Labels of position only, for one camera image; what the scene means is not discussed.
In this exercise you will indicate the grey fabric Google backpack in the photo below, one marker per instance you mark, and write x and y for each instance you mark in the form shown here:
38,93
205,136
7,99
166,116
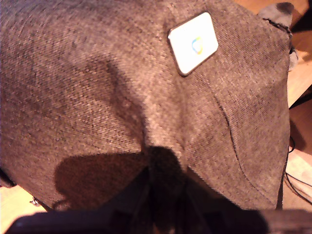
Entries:
122,85

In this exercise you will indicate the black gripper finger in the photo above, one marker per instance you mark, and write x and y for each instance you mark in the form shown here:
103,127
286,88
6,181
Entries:
204,197
126,195

